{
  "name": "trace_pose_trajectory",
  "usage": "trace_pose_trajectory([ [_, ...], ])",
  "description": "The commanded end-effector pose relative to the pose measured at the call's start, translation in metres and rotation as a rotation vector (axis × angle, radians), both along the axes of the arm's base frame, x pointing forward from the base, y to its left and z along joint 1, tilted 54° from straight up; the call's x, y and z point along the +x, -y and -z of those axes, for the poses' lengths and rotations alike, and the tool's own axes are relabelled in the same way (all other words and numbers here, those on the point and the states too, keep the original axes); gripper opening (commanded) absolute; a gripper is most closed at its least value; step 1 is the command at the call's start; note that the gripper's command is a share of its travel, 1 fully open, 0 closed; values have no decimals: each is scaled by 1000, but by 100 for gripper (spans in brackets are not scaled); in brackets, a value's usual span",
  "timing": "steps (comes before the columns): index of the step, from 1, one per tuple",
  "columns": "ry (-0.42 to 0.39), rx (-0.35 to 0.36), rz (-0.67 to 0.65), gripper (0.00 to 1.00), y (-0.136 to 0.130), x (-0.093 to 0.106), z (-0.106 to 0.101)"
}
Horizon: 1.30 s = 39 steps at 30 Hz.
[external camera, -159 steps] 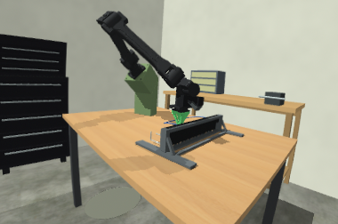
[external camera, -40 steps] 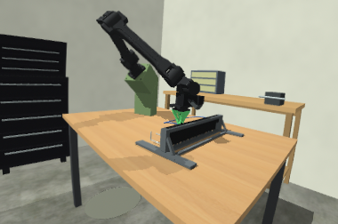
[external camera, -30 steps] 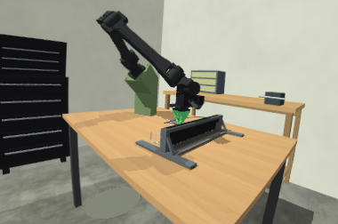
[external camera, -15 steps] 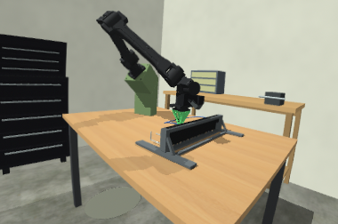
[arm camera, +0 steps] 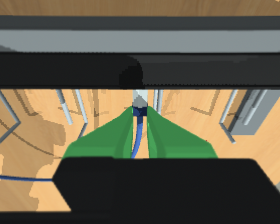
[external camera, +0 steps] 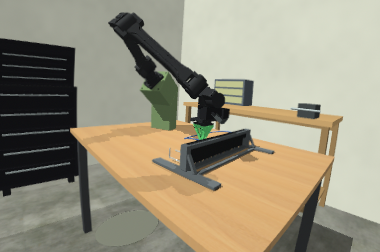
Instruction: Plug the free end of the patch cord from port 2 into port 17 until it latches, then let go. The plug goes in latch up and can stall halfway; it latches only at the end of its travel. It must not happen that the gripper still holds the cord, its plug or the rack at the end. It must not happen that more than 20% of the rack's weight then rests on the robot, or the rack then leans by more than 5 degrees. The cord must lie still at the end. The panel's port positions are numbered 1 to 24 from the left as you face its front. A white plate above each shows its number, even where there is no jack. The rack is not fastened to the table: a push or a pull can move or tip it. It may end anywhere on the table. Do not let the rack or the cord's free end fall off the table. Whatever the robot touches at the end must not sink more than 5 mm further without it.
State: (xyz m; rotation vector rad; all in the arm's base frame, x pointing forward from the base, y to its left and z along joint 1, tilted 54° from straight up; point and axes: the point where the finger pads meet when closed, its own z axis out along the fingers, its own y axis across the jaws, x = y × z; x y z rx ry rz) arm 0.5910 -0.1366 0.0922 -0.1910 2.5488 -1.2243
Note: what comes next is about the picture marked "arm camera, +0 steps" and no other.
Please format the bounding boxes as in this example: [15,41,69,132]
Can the white cable plug with blue boot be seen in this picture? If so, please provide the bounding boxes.
[132,90,148,117]

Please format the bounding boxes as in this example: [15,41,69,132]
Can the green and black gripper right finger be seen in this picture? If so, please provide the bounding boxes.
[146,106,219,158]

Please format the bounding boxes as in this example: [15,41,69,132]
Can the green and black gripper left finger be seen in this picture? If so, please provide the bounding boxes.
[61,106,134,160]

